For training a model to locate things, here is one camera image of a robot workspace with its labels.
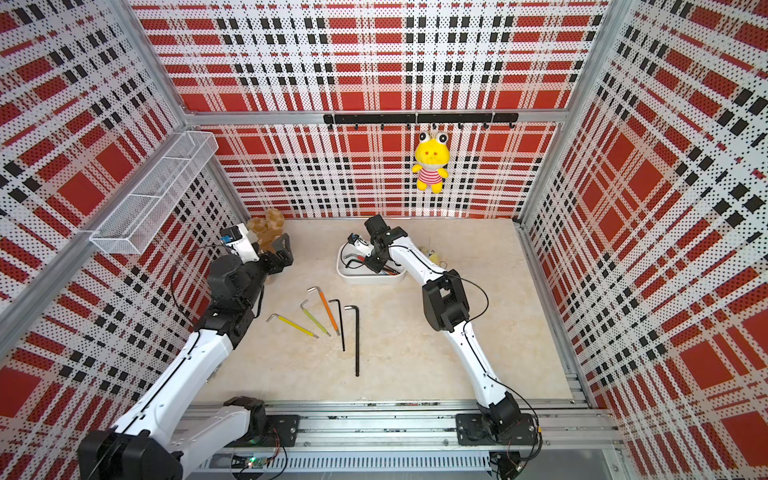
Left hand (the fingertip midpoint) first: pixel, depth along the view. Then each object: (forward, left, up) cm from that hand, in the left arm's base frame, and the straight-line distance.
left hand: (278, 239), depth 77 cm
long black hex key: (-14, -18, -29) cm, 37 cm away
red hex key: (+6, -20, -17) cm, 27 cm away
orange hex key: (-5, -8, -29) cm, 31 cm away
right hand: (+12, -23, -25) cm, 36 cm away
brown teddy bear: (+22, +17, -20) cm, 34 cm away
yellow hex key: (-11, 0, -30) cm, 32 cm away
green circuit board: (-46, +2, -27) cm, 53 cm away
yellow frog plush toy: (+30, -42, +5) cm, 51 cm away
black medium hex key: (+7, -19, -20) cm, 29 cm away
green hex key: (-4, +1, -29) cm, 29 cm away
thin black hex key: (-2, -10, -30) cm, 31 cm away
